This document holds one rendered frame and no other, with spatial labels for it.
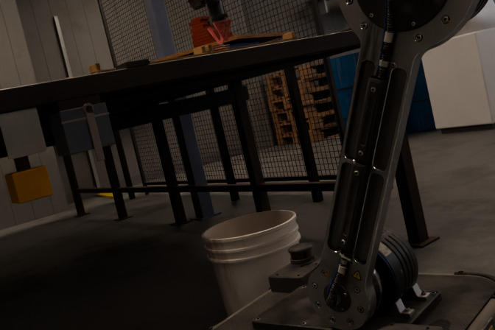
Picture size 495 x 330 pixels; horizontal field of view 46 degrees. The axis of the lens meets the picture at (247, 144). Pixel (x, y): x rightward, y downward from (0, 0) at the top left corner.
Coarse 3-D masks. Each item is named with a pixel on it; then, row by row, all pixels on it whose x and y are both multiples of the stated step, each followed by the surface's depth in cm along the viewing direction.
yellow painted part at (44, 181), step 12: (24, 156) 153; (24, 168) 153; (36, 168) 152; (12, 180) 149; (24, 180) 149; (36, 180) 151; (48, 180) 153; (12, 192) 152; (24, 192) 149; (36, 192) 151; (48, 192) 153
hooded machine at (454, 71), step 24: (480, 24) 515; (456, 48) 520; (480, 48) 505; (432, 72) 546; (456, 72) 526; (480, 72) 507; (432, 96) 552; (456, 96) 532; (480, 96) 512; (456, 120) 537; (480, 120) 518
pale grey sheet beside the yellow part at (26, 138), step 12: (36, 108) 155; (0, 120) 150; (12, 120) 151; (24, 120) 153; (36, 120) 155; (12, 132) 151; (24, 132) 153; (36, 132) 155; (12, 144) 151; (24, 144) 153; (36, 144) 154; (12, 156) 151
